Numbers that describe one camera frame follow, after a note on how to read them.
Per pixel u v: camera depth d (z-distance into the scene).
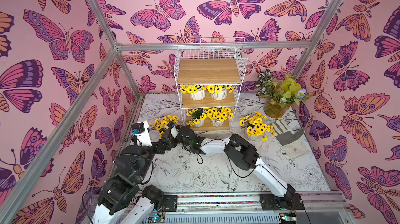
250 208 0.73
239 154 0.60
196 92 0.78
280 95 0.90
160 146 0.54
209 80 0.71
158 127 0.85
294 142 0.93
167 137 0.53
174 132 0.81
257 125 0.83
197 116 0.94
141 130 0.51
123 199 0.41
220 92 0.79
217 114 0.90
